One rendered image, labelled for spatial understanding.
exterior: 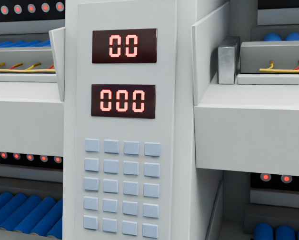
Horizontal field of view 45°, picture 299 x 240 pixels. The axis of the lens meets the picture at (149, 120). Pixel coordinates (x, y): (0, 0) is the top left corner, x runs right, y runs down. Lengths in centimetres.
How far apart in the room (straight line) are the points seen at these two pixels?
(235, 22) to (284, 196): 20
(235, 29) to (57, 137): 25
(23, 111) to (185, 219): 14
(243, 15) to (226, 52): 17
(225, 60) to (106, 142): 10
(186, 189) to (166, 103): 6
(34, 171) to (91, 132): 25
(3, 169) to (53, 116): 26
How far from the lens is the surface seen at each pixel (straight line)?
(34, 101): 28
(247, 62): 30
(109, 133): 25
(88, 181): 26
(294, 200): 41
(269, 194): 41
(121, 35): 25
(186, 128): 24
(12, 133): 30
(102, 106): 25
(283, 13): 41
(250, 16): 44
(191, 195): 25
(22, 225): 43
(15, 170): 51
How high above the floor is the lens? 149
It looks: 3 degrees down
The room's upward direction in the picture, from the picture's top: 2 degrees clockwise
